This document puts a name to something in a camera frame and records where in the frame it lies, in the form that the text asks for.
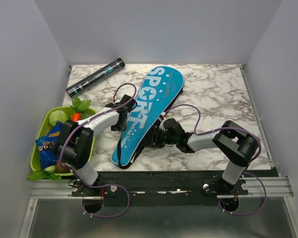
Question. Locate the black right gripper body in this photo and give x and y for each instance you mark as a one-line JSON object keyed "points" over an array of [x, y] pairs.
{"points": [[161, 137]]}

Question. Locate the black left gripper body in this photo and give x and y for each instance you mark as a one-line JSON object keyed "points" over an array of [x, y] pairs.
{"points": [[120, 126]]}

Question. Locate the black Boka shuttlecock tube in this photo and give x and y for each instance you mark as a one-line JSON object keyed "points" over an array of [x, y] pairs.
{"points": [[95, 78]]}

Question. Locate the blue Sport racket bag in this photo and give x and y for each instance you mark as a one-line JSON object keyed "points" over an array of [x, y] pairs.
{"points": [[158, 91]]}

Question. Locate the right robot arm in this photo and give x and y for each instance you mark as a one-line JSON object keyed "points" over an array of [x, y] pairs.
{"points": [[239, 145]]}

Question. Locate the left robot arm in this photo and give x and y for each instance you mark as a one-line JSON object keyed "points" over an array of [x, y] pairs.
{"points": [[74, 143]]}

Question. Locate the toy orange carrot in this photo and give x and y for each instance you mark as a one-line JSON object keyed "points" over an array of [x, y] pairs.
{"points": [[76, 117]]}

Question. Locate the toy green cabbage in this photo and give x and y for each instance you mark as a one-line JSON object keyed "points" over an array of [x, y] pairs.
{"points": [[57, 116]]}

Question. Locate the green plastic tray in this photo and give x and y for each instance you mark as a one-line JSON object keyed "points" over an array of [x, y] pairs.
{"points": [[45, 128]]}

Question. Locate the blue Oreo snack bag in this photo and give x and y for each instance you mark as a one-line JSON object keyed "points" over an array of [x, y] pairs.
{"points": [[45, 146]]}

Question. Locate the toy brown kiwi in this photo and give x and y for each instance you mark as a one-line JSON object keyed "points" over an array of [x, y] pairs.
{"points": [[61, 167]]}

